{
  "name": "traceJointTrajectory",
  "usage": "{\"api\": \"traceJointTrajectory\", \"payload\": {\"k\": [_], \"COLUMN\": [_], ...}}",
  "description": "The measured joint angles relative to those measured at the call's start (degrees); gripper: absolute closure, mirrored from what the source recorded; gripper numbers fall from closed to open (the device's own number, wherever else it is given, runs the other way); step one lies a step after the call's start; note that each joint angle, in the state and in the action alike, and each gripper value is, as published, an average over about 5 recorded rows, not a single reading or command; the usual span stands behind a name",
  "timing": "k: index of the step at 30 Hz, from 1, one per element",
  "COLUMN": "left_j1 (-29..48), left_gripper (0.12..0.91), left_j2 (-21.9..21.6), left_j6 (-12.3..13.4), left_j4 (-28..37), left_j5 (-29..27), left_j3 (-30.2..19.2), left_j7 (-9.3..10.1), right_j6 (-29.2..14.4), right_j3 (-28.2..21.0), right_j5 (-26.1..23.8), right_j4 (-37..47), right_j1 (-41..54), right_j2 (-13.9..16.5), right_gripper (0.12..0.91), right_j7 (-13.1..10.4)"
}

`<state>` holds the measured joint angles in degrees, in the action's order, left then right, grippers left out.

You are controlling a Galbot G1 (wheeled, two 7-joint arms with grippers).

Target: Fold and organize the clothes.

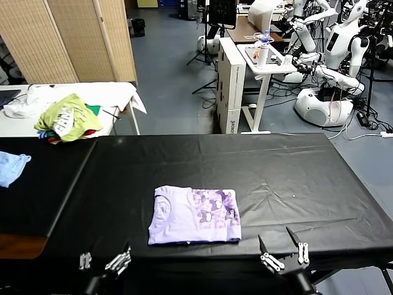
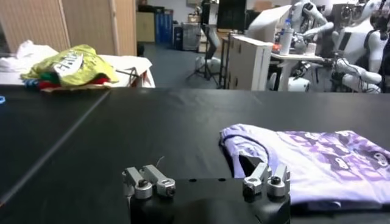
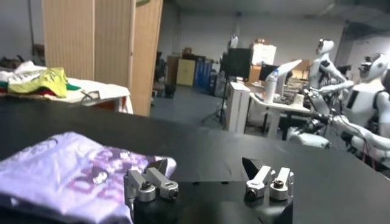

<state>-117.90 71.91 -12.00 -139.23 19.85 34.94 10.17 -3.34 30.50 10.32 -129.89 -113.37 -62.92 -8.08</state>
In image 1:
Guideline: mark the black tripod stand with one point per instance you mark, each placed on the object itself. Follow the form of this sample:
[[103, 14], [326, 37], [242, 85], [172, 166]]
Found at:
[[205, 46]]

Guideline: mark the black monitor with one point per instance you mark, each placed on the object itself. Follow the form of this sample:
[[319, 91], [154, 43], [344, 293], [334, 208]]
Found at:
[[222, 12]]

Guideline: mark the black power adapter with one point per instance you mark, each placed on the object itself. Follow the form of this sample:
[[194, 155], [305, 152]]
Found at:
[[362, 118]]

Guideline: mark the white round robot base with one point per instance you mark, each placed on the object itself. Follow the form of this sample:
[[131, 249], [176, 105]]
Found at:
[[208, 44]]

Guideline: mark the white curved cover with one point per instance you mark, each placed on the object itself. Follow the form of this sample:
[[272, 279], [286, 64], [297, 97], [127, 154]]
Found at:
[[261, 13]]

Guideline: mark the white cloth-covered folding table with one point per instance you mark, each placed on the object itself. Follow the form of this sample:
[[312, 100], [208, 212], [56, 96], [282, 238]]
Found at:
[[107, 92]]

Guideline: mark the bamboo folding screen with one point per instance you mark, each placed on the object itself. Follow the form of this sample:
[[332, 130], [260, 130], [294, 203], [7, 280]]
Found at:
[[61, 40]]

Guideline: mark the dark green cloth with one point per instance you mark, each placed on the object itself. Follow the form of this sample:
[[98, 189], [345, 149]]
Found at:
[[94, 109]]

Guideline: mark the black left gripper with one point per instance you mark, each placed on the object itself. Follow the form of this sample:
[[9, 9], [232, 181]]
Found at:
[[104, 284]]

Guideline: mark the white power strip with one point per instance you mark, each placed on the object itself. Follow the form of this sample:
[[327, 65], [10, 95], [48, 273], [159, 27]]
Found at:
[[386, 133]]

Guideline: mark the clear water bottle blue cap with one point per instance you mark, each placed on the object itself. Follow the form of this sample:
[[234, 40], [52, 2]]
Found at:
[[266, 36]]

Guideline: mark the lavender printed t-shirt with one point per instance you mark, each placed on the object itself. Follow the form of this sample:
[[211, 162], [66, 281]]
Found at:
[[184, 221]]

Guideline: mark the dark laptop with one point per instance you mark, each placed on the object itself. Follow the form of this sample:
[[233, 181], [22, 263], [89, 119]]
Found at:
[[7, 96]]

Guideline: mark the black bin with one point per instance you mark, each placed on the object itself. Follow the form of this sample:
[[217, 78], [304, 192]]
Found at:
[[138, 27]]

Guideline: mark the white height-adjustable desk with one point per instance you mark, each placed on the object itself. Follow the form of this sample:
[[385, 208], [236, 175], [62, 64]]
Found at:
[[261, 92]]

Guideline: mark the yellow-green garment pile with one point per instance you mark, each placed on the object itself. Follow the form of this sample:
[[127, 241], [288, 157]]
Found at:
[[70, 120]]

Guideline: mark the light blue cloth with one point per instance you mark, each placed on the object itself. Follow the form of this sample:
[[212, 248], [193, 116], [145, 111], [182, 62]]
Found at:
[[10, 167]]

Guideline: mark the tall white cardboard box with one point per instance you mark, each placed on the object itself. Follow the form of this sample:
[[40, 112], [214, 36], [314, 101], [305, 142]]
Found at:
[[235, 92]]

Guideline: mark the white humanoid robot raised arm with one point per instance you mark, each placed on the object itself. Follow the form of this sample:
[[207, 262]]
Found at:
[[304, 33]]

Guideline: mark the white cylinder container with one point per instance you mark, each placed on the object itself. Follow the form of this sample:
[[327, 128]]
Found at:
[[261, 56]]

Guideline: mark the thin black rod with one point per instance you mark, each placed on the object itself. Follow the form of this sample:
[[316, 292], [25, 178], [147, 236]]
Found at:
[[112, 114]]

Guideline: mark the black light stand pole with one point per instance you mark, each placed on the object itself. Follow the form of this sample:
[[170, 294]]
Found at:
[[371, 77]]

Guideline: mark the white plastic bag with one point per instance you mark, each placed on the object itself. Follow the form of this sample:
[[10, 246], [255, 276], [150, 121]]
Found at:
[[27, 104]]

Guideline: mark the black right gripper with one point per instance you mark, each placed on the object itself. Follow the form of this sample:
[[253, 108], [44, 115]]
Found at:
[[296, 278]]

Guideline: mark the large black vinyl table cover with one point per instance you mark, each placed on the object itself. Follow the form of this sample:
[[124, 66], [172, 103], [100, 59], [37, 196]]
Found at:
[[276, 184]]

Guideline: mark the brown wooden desk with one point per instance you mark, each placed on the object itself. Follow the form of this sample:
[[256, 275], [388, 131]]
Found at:
[[242, 30]]

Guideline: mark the white humanoid robot on base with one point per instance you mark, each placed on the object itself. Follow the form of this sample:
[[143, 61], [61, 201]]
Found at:
[[337, 43]]

